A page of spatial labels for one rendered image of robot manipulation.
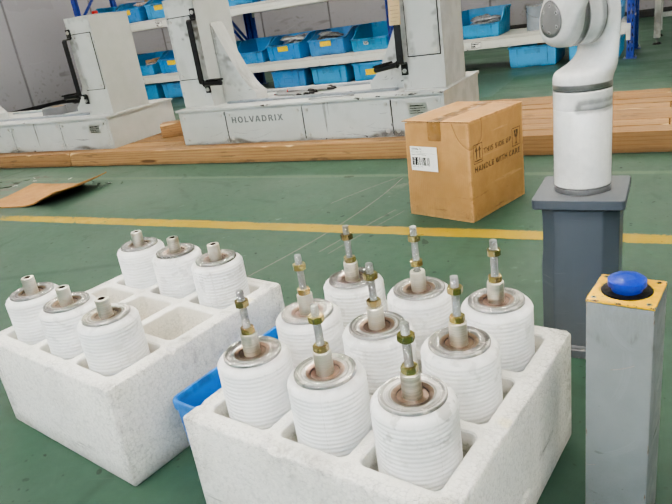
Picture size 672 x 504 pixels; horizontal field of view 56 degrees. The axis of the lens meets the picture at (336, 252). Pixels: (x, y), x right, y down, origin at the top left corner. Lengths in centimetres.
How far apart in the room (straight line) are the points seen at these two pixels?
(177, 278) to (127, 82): 281
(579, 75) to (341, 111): 194
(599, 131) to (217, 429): 74
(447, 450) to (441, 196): 132
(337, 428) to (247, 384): 13
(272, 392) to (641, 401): 43
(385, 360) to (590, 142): 52
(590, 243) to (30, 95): 737
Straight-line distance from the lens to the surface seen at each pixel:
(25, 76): 806
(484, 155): 191
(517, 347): 87
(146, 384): 104
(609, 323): 75
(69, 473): 119
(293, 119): 305
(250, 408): 82
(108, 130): 384
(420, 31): 279
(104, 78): 386
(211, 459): 88
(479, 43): 538
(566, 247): 115
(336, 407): 73
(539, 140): 260
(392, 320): 84
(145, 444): 107
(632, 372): 78
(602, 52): 111
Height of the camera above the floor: 65
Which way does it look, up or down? 21 degrees down
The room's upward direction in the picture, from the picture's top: 9 degrees counter-clockwise
